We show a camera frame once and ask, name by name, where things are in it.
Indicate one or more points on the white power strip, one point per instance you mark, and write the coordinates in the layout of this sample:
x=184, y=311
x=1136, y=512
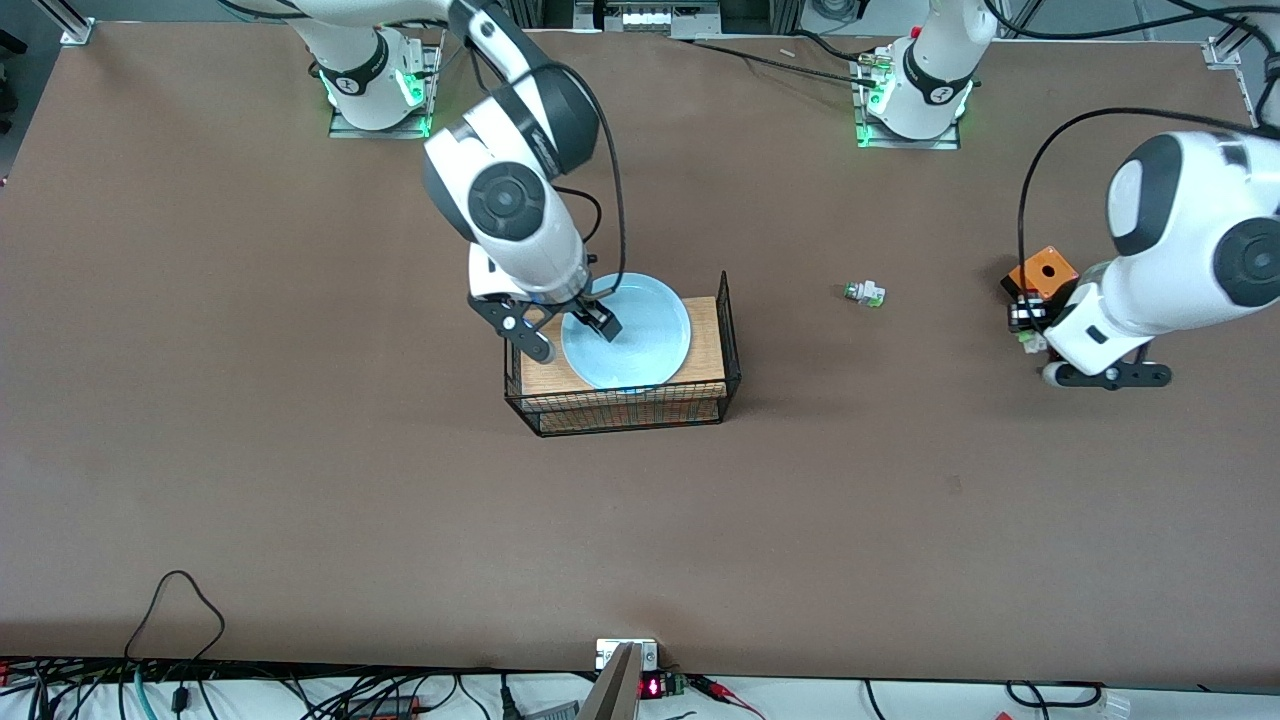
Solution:
x=655, y=17

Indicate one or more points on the light wooden board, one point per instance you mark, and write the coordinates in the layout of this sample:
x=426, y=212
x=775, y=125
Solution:
x=705, y=340

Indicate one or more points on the aluminium profile corner post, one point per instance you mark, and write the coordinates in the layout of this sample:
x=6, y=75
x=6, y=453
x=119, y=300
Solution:
x=1225, y=45
x=72, y=28

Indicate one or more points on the grey metal bracket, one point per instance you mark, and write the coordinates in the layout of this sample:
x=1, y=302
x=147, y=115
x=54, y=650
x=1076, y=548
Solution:
x=612, y=695

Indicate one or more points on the orange button enclosure box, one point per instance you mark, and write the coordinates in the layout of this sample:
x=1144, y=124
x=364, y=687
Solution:
x=1045, y=268

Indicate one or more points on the red LED display module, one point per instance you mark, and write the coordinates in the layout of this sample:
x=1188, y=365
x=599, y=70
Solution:
x=652, y=687

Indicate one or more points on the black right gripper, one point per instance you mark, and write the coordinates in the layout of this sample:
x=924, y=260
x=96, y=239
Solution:
x=580, y=307

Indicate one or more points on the red push button switch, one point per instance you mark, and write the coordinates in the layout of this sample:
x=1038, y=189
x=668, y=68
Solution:
x=1030, y=342

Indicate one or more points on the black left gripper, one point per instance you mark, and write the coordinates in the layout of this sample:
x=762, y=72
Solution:
x=1026, y=313

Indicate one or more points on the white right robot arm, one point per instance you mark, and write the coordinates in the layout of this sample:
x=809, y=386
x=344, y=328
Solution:
x=520, y=230

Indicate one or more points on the aluminium edge rail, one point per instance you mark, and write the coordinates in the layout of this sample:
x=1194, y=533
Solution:
x=1262, y=140

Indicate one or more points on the light blue round plate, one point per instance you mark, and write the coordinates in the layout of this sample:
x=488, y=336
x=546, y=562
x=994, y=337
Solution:
x=650, y=340

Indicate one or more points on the red and black probe lead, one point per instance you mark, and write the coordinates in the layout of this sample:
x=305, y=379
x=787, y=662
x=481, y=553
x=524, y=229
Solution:
x=725, y=692

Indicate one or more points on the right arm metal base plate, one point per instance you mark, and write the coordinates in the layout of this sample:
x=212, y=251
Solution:
x=340, y=130

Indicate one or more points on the black power adapter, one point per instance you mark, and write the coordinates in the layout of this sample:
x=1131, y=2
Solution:
x=385, y=707

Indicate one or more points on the green push button switch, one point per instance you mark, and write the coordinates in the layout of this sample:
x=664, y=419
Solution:
x=865, y=294

